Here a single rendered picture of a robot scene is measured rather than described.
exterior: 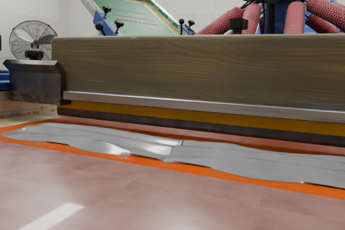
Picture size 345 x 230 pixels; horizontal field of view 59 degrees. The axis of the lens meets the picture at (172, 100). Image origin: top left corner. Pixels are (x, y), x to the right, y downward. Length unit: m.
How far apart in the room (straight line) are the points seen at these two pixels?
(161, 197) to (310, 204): 0.08
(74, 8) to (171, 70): 5.62
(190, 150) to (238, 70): 0.10
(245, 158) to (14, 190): 0.15
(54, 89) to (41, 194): 0.22
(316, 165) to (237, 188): 0.07
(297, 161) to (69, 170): 0.16
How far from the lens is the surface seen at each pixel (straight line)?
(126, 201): 0.17
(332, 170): 0.23
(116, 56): 0.35
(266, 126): 0.31
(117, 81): 0.35
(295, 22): 0.90
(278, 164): 0.23
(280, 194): 0.19
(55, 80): 0.39
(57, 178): 0.21
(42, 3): 5.55
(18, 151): 0.28
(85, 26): 5.71
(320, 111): 0.28
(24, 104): 0.46
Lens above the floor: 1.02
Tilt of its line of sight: 6 degrees down
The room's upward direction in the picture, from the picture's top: 2 degrees clockwise
